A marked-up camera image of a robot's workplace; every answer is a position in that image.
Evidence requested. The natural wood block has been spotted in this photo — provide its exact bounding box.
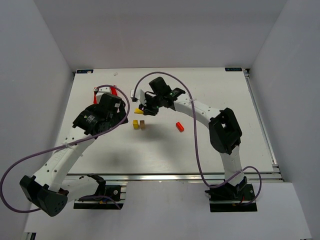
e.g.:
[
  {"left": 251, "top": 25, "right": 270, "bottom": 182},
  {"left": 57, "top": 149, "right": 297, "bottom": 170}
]
[{"left": 140, "top": 120, "right": 146, "bottom": 130}]

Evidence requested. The yellow cube block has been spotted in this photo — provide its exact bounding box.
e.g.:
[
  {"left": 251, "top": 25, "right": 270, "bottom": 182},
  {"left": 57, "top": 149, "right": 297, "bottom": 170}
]
[{"left": 132, "top": 119, "right": 140, "bottom": 130}]

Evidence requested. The red plastic bin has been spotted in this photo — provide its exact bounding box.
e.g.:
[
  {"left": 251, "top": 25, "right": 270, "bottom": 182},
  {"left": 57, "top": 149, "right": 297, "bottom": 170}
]
[{"left": 93, "top": 86, "right": 118, "bottom": 104}]

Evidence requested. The red cylinder block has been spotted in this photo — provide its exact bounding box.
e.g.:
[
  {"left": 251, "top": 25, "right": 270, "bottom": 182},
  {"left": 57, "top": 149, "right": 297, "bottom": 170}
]
[{"left": 175, "top": 122, "right": 185, "bottom": 132}]

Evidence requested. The yellow long block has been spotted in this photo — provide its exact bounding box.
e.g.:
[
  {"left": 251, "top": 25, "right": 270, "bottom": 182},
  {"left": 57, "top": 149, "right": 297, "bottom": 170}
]
[{"left": 134, "top": 108, "right": 144, "bottom": 115}]

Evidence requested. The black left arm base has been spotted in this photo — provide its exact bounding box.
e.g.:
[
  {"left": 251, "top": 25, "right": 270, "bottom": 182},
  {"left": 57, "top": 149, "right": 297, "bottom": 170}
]
[{"left": 73, "top": 181, "right": 127, "bottom": 210}]

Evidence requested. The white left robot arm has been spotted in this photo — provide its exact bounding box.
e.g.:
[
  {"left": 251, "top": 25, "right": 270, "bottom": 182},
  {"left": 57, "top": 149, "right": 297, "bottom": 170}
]
[{"left": 19, "top": 93, "right": 128, "bottom": 217}]

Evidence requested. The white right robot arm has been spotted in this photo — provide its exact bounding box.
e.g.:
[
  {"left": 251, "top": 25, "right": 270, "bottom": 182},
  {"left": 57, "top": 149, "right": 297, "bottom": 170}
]
[{"left": 132, "top": 77, "right": 247, "bottom": 200}]

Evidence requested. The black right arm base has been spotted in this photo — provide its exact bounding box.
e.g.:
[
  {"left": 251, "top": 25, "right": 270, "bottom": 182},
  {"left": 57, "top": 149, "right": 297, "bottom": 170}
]
[{"left": 204, "top": 184, "right": 258, "bottom": 213}]

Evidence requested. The blue left corner label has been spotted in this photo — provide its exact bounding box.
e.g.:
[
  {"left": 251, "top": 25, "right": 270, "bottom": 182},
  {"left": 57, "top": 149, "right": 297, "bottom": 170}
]
[{"left": 76, "top": 69, "right": 94, "bottom": 74}]

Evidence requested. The blue corner label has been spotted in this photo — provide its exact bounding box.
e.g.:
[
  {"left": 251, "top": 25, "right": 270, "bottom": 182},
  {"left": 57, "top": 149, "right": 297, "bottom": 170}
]
[
  {"left": 224, "top": 67, "right": 243, "bottom": 72},
  {"left": 76, "top": 69, "right": 94, "bottom": 74}
]

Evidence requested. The blue right corner label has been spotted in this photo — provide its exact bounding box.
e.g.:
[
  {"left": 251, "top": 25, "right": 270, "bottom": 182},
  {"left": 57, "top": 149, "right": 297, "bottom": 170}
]
[{"left": 224, "top": 67, "right": 243, "bottom": 72}]

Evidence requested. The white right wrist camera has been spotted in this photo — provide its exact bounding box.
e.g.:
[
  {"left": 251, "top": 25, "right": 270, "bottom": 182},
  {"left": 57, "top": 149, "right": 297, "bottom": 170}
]
[{"left": 130, "top": 88, "right": 146, "bottom": 106}]

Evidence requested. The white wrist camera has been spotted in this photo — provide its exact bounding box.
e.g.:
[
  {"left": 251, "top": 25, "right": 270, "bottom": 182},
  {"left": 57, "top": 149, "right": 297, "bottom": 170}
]
[
  {"left": 130, "top": 88, "right": 146, "bottom": 106},
  {"left": 94, "top": 87, "right": 112, "bottom": 102}
]

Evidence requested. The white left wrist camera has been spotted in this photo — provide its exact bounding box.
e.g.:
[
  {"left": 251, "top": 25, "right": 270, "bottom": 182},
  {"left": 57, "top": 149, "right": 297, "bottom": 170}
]
[{"left": 94, "top": 87, "right": 112, "bottom": 102}]

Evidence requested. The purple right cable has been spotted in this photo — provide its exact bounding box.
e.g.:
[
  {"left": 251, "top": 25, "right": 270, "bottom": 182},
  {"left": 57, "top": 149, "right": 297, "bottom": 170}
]
[{"left": 133, "top": 71, "right": 263, "bottom": 206}]

